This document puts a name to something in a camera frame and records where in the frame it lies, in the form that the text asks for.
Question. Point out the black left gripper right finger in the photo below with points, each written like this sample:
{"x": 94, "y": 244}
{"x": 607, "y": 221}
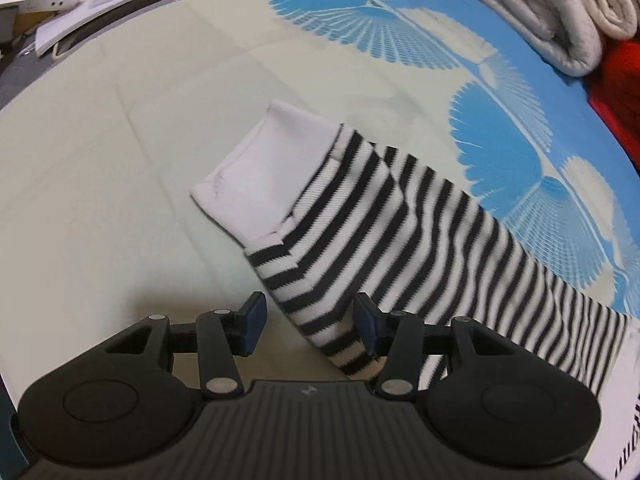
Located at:
{"x": 472, "y": 352}

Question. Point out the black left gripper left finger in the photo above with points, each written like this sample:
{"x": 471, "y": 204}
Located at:
{"x": 138, "y": 361}

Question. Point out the folded grey white quilt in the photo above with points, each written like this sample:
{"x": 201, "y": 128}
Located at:
{"x": 569, "y": 34}

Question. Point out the black white striped garment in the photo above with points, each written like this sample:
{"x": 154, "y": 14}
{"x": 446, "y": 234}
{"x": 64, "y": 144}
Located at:
{"x": 323, "y": 214}

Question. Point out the blue cream patterned bed mat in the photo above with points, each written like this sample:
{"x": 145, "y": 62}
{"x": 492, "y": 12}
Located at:
{"x": 416, "y": 150}

